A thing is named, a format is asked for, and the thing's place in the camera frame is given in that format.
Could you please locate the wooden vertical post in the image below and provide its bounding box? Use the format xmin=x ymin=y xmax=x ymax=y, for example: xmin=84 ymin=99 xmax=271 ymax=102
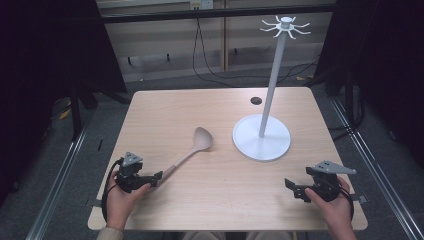
xmin=221 ymin=0 xmax=232 ymax=72

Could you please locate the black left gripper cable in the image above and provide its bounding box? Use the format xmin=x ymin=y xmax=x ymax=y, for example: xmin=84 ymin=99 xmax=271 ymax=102
xmin=101 ymin=157 xmax=125 ymax=224

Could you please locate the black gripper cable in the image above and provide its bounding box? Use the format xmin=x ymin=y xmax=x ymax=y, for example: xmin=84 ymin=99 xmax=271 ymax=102
xmin=338 ymin=183 xmax=356 ymax=222
xmin=101 ymin=157 xmax=125 ymax=224

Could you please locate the person's left hand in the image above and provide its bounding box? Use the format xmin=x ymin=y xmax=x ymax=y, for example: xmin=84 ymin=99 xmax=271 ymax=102
xmin=105 ymin=169 xmax=153 ymax=233

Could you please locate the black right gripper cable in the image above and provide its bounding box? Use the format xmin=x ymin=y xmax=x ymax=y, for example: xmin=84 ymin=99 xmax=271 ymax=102
xmin=338 ymin=183 xmax=356 ymax=222

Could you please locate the beige long-handled spoon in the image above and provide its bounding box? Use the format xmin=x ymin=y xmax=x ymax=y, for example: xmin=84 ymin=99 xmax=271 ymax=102
xmin=155 ymin=126 xmax=214 ymax=188

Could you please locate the dark curtain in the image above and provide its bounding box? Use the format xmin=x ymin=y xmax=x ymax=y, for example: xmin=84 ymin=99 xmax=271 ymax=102
xmin=0 ymin=0 xmax=128 ymax=204
xmin=314 ymin=0 xmax=424 ymax=169

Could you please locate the white wall power outlet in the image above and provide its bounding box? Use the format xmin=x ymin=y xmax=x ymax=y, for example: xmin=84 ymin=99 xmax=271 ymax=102
xmin=189 ymin=0 xmax=214 ymax=11

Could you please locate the grey metal floor rail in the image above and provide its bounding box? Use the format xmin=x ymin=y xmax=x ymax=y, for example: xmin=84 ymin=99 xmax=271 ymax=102
xmin=25 ymin=109 xmax=98 ymax=240
xmin=329 ymin=97 xmax=424 ymax=240

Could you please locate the black floor cable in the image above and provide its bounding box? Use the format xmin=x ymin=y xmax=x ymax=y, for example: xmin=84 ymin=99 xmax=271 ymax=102
xmin=191 ymin=17 xmax=319 ymax=88

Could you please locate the person's right hand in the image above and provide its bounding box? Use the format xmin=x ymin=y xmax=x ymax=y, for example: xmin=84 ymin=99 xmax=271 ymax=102
xmin=304 ymin=175 xmax=356 ymax=235

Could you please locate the black horizontal bar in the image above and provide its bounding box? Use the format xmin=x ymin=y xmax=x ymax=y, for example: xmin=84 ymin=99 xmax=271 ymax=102
xmin=99 ymin=3 xmax=338 ymax=24

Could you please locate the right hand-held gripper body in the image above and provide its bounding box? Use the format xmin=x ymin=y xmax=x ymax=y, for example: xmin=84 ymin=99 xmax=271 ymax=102
xmin=305 ymin=160 xmax=358 ymax=203

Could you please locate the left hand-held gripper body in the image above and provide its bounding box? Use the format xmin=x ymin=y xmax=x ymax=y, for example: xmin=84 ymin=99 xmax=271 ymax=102
xmin=114 ymin=151 xmax=158 ymax=194

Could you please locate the black metal stand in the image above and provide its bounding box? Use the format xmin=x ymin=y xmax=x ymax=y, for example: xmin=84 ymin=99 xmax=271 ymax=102
xmin=313 ymin=64 xmax=366 ymax=141
xmin=68 ymin=78 xmax=133 ymax=143

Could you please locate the white hook rack stand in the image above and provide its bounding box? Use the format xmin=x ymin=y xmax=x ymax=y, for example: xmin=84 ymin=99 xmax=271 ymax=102
xmin=232 ymin=15 xmax=312 ymax=163

